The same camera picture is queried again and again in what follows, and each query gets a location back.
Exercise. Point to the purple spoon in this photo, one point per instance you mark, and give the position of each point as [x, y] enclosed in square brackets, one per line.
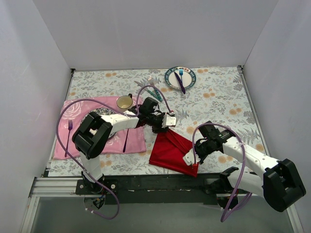
[125, 143]

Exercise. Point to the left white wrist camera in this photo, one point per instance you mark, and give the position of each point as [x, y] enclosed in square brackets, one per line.
[169, 120]

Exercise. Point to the cream enamel mug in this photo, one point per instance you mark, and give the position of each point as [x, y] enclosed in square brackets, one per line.
[124, 103]

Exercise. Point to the teal handled fork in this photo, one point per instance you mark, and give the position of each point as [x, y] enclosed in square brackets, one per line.
[150, 80]

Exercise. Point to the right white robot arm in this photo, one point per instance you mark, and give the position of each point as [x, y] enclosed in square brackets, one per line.
[278, 182]

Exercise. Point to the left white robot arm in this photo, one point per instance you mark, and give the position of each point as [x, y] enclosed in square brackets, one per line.
[94, 131]

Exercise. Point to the pink floral placemat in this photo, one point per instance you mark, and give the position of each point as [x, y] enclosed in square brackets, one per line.
[135, 141]

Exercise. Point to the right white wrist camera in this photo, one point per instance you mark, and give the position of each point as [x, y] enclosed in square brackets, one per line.
[191, 158]

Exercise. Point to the blue floral plate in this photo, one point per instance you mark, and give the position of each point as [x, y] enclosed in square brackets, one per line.
[99, 111]

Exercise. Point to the white plate blue rim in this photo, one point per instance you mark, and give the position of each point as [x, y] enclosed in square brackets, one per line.
[189, 78]

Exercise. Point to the purple fork on placemat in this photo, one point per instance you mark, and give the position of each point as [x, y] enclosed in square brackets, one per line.
[70, 127]

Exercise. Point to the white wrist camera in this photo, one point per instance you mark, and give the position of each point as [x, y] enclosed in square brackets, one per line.
[191, 158]
[169, 120]

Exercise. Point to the purple knife on plate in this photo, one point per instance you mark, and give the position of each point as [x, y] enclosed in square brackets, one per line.
[180, 83]

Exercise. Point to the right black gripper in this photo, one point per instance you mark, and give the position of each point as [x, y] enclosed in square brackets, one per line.
[200, 153]

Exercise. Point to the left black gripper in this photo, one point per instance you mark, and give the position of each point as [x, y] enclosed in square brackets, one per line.
[158, 124]

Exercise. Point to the red cloth napkin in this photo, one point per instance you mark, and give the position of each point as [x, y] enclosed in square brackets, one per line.
[168, 152]

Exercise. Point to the blue fork on plate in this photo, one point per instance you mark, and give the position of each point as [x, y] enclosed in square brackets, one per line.
[181, 74]

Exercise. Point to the teal handled knife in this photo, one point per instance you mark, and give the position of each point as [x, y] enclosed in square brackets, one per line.
[150, 92]

